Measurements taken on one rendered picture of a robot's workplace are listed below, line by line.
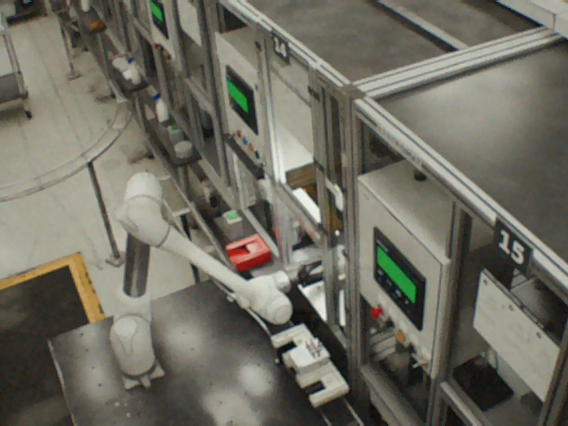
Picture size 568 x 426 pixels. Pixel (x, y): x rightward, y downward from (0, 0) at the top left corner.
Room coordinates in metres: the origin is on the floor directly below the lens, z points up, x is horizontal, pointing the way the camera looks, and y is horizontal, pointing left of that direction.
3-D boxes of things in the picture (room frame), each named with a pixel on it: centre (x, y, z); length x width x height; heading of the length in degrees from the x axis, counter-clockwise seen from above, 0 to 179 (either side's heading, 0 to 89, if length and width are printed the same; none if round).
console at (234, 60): (2.50, -0.02, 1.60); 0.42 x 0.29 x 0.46; 22
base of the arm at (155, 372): (1.93, 0.64, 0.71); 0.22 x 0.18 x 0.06; 22
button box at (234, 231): (2.48, 0.19, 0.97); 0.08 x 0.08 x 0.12; 22
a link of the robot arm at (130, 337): (1.96, 0.65, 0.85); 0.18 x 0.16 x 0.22; 2
